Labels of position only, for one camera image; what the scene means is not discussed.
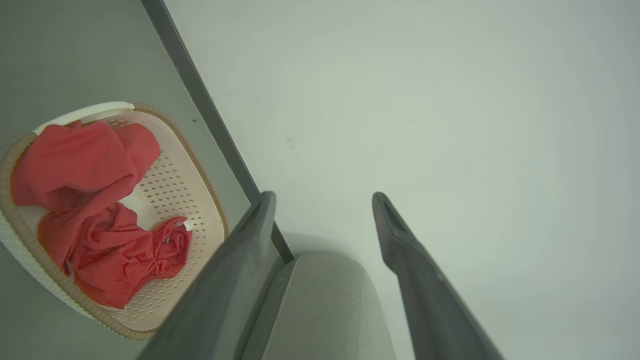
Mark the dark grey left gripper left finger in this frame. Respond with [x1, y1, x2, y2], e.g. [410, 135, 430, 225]
[137, 191, 286, 360]

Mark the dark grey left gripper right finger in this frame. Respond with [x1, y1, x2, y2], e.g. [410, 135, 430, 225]
[372, 191, 505, 360]

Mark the red and white garment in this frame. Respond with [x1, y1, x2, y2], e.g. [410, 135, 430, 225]
[65, 202, 193, 310]

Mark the plain red garment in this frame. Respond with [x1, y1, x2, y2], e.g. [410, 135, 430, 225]
[11, 120, 163, 273]

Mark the cream perforated laundry basket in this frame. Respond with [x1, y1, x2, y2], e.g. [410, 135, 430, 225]
[0, 101, 230, 342]

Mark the dark grey baseboard strip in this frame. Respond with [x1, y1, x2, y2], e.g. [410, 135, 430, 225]
[141, 0, 295, 264]

